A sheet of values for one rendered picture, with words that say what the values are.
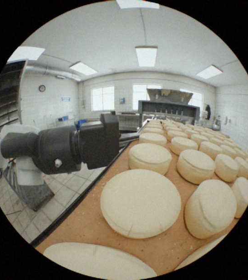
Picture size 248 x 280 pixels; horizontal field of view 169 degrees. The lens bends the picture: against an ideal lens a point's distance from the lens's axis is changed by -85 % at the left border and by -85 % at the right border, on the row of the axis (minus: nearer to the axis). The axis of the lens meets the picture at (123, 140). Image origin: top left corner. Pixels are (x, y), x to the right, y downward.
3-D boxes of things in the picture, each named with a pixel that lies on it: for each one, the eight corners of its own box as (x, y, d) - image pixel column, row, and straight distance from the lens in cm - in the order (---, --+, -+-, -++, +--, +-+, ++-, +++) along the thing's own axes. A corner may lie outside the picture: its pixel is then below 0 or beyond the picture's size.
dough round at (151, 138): (133, 147, 15) (134, 136, 14) (145, 139, 19) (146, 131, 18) (160, 156, 13) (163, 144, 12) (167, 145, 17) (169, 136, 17)
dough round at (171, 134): (171, 144, 18) (173, 135, 18) (164, 137, 23) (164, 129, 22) (189, 145, 21) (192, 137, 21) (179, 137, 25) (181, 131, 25)
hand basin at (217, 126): (222, 138, 511) (227, 116, 508) (218, 137, 481) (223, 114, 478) (211, 132, 575) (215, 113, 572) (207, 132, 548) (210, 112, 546)
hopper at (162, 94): (147, 102, 126) (147, 93, 128) (185, 106, 133) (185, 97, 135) (145, 100, 97) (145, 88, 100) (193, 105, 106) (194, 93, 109)
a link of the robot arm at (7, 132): (43, 171, 25) (3, 169, 29) (43, 137, 27) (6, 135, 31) (39, 168, 18) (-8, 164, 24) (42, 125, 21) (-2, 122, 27)
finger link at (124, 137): (143, 139, 18) (117, 143, 15) (136, 135, 21) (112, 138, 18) (144, 132, 18) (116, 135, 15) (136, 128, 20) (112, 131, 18)
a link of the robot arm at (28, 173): (68, 181, 21) (33, 183, 27) (64, 138, 23) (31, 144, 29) (38, 189, 11) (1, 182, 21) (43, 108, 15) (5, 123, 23)
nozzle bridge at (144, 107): (141, 124, 130) (142, 102, 129) (186, 130, 139) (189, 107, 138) (136, 128, 99) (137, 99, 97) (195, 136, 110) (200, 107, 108)
